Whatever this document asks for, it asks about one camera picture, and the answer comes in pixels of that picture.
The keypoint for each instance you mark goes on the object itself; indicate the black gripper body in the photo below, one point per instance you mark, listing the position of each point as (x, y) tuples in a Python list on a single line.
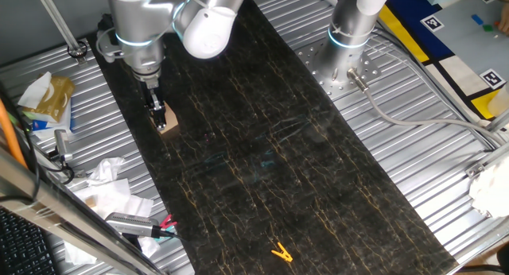
[(153, 93)]

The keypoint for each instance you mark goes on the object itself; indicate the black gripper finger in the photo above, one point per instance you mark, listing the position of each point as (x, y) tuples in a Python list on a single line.
[(151, 113), (160, 117)]

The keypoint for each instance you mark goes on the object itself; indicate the large wooden cube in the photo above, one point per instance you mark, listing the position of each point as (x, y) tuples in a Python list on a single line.
[(172, 120)]

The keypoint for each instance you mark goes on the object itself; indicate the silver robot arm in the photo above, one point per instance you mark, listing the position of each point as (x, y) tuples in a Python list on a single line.
[(139, 20)]

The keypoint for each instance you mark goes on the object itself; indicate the colourful block pattern mat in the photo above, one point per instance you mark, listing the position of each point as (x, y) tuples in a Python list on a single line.
[(417, 28)]

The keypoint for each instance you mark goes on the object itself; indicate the small blue block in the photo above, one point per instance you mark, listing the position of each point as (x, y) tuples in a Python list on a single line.
[(477, 20)]

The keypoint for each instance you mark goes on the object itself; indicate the small green block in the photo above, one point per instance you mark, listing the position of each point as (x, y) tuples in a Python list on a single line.
[(487, 28)]

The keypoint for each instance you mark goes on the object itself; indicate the bare human hand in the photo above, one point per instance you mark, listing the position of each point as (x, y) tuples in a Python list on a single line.
[(505, 24)]

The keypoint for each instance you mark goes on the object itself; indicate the crumpled white tissue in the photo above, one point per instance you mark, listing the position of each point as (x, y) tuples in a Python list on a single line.
[(105, 169)]

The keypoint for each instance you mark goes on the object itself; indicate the grey metal stand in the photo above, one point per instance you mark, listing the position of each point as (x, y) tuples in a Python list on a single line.
[(63, 142)]

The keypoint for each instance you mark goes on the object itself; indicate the yellow tissue box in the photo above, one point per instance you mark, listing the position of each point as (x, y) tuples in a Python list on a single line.
[(59, 96)]

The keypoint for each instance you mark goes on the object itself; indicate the red plastic clip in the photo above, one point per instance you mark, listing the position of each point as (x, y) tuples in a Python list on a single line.
[(167, 222)]

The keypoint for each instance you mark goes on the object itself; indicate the tiny wooden cube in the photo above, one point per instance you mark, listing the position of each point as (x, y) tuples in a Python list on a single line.
[(91, 202)]

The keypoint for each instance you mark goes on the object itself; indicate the blue white packet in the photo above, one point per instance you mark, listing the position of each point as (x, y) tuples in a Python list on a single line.
[(43, 126)]

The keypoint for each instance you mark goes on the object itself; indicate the black marble pattern mat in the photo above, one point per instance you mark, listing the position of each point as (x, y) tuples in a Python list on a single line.
[(258, 167)]

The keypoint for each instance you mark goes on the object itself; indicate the silver ribbed device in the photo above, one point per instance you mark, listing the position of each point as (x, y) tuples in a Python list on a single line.
[(131, 224)]

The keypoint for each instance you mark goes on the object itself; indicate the thin metal pole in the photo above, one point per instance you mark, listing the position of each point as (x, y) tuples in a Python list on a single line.
[(61, 24)]

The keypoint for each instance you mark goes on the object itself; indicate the white tissue sheet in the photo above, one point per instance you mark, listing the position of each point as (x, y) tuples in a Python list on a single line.
[(33, 92)]

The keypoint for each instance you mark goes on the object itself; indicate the teal plastic clip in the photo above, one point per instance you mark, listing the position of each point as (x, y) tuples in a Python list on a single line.
[(159, 238)]

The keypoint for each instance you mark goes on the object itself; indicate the orange tube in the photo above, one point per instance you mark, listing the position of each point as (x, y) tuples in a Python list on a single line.
[(10, 134)]

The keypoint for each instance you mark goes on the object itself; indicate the orange clothespin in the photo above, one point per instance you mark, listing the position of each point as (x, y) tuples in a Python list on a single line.
[(283, 254)]

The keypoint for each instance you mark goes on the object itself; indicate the black keyboard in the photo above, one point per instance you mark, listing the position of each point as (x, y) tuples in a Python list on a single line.
[(24, 247)]

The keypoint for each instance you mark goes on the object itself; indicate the grey board with tags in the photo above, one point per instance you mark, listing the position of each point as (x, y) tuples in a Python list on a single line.
[(465, 48)]

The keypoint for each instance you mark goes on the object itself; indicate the white cloth bundle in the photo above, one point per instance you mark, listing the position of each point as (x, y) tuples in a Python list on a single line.
[(491, 187)]

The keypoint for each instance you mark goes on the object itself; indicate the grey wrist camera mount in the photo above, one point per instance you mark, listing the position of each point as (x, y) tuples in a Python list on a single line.
[(107, 48)]

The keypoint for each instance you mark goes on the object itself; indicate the aluminium frame beam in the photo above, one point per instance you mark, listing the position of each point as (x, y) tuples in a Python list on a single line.
[(59, 211)]

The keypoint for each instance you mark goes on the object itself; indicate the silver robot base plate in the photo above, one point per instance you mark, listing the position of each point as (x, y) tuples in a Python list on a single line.
[(370, 70)]

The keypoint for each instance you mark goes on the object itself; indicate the aluminium frame profile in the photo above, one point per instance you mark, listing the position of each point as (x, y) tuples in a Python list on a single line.
[(499, 122)]

